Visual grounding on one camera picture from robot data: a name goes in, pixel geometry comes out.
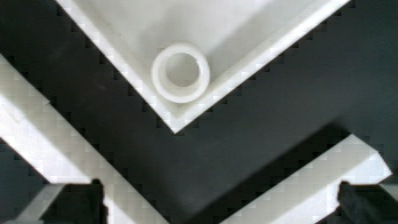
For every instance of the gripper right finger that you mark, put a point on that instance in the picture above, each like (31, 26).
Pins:
(367, 204)

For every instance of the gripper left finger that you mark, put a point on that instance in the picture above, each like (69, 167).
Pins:
(67, 204)

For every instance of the white square table top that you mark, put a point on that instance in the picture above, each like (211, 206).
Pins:
(191, 45)

